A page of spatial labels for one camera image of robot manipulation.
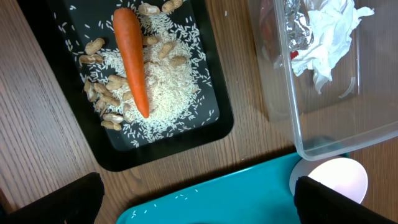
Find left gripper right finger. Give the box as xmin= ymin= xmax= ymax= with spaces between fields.
xmin=294 ymin=176 xmax=394 ymax=224

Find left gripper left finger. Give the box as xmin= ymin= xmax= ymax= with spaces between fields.
xmin=1 ymin=172 xmax=104 ymax=224

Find white napkin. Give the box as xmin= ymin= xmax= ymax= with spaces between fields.
xmin=292 ymin=0 xmax=374 ymax=93

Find red snack wrapper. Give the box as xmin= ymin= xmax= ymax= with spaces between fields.
xmin=259 ymin=0 xmax=314 ymax=62

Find orange carrot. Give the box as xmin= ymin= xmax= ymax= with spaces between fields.
xmin=113 ymin=7 xmax=150 ymax=118

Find black plastic waste tray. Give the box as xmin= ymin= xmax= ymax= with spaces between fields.
xmin=17 ymin=0 xmax=234 ymax=172

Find teal plastic serving tray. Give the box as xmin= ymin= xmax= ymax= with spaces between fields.
xmin=117 ymin=153 xmax=301 ymax=224

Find clear plastic storage bin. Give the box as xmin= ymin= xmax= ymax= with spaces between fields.
xmin=248 ymin=0 xmax=397 ymax=161

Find rice and food scraps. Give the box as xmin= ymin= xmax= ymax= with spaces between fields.
xmin=52 ymin=0 xmax=220 ymax=149

